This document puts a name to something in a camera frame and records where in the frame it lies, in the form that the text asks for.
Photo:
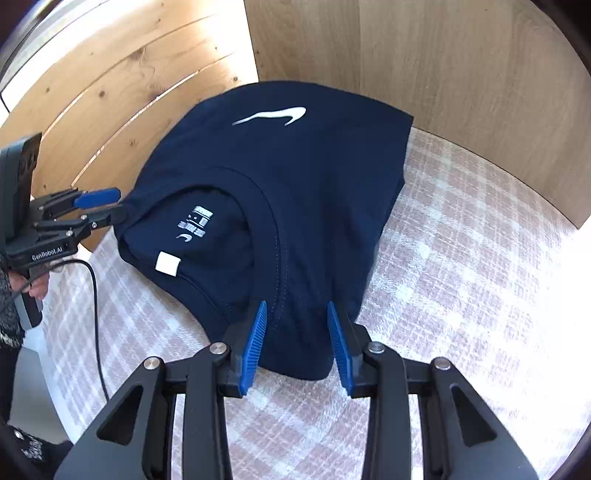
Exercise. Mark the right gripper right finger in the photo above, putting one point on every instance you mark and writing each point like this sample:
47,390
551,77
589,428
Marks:
462,437

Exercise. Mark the left forearm dark sleeve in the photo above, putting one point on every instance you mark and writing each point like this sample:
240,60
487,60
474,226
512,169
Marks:
12,335

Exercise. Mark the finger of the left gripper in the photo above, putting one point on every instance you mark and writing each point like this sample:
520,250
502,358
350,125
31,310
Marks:
77,229
94,199

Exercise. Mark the navy blue t-shirt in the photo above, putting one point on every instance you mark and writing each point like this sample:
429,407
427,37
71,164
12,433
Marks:
272,194

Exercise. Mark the light wooden cabinet panel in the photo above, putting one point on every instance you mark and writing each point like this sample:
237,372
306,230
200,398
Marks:
496,77

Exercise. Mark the pine wood slat board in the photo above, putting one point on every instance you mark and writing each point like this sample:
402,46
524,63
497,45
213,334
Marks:
103,108

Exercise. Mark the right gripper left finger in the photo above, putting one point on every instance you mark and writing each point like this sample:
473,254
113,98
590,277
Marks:
131,437

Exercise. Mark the pink plaid table cloth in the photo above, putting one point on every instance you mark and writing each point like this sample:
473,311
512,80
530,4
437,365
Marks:
473,266

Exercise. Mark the left hand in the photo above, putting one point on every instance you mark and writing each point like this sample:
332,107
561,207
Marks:
38,289

